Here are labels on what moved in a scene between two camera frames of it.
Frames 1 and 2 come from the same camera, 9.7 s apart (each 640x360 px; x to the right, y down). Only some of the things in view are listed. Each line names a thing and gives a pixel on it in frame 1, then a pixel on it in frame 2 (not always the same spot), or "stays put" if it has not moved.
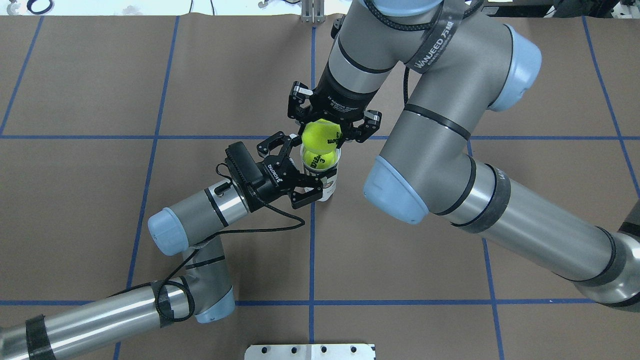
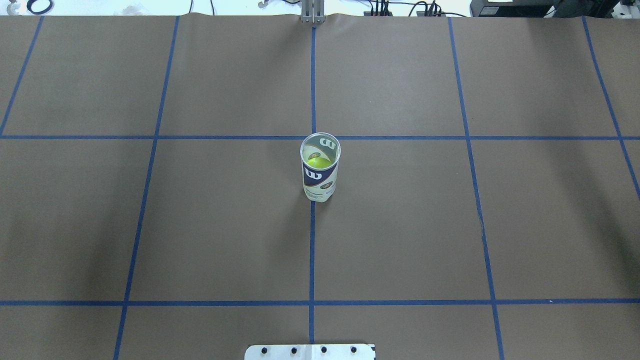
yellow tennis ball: x=321 y=136 -> x=319 y=162
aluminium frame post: x=313 y=11 stays put
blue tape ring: x=29 y=6 stays put
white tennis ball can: x=324 y=166 stays put
